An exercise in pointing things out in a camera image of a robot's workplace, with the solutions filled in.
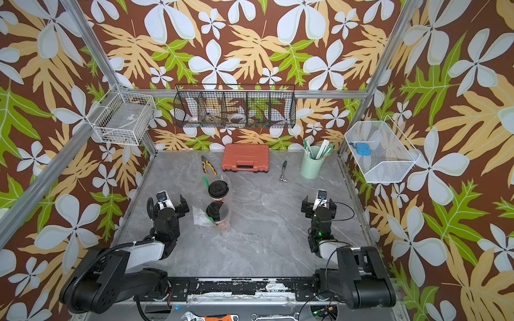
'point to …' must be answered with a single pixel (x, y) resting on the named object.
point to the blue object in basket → (362, 148)
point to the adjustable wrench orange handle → (189, 316)
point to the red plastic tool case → (245, 157)
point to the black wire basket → (235, 105)
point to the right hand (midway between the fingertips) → (318, 197)
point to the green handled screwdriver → (283, 168)
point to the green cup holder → (311, 168)
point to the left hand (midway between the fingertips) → (170, 198)
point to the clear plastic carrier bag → (199, 192)
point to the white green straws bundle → (324, 151)
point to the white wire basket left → (124, 118)
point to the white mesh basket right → (382, 153)
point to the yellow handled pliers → (205, 162)
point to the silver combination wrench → (295, 316)
